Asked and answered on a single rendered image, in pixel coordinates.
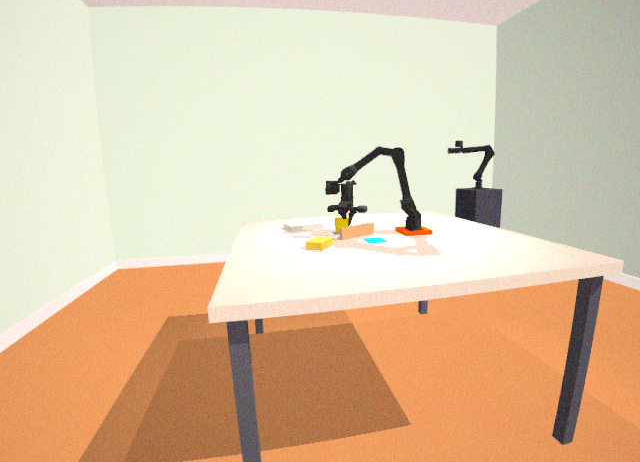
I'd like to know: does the yellow rectangular block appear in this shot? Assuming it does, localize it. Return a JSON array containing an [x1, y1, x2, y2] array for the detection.
[[306, 236, 333, 251]]

